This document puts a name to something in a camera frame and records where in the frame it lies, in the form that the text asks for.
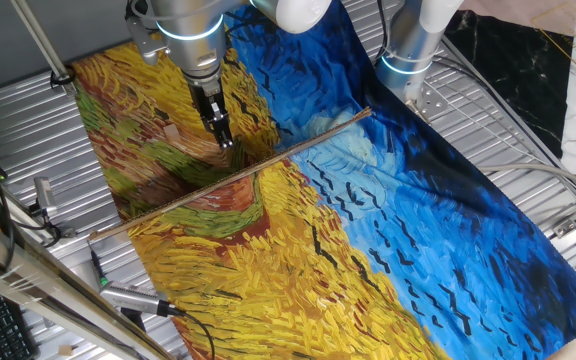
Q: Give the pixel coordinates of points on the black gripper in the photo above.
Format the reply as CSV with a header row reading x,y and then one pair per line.
x,y
208,100

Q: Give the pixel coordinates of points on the small wooden cube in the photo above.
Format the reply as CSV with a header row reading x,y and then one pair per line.
x,y
65,350
170,132

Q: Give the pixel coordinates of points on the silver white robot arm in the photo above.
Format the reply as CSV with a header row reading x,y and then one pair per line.
x,y
193,30

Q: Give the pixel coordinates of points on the painted wheat field cloth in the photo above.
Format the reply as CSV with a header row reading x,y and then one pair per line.
x,y
368,225

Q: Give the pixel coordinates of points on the green black pen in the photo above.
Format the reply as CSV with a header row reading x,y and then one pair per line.
x,y
99,272

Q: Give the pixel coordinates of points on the slim aluminium pole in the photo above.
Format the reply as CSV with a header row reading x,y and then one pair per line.
x,y
43,45

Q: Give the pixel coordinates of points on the black marble sheet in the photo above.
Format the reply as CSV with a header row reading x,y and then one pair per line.
x,y
513,75

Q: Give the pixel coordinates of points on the pink sheet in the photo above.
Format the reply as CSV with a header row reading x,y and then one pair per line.
x,y
513,12

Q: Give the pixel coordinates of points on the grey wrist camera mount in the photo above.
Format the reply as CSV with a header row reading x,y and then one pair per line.
x,y
143,42

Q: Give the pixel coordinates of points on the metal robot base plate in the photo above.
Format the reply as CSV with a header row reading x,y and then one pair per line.
x,y
433,102

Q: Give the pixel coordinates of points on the aluminium frame beam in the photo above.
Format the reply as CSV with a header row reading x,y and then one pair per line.
x,y
43,287

